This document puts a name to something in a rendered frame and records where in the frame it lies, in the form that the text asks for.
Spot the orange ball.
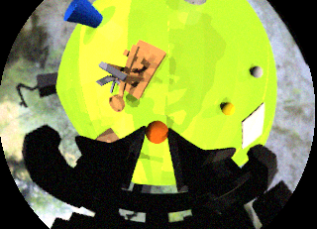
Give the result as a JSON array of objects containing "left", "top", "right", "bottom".
[{"left": 146, "top": 121, "right": 167, "bottom": 143}]

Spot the blue cup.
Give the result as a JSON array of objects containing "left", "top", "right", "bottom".
[{"left": 63, "top": 0, "right": 104, "bottom": 28}]

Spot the yellow ball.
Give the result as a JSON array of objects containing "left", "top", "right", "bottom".
[{"left": 222, "top": 102, "right": 235, "bottom": 115}]

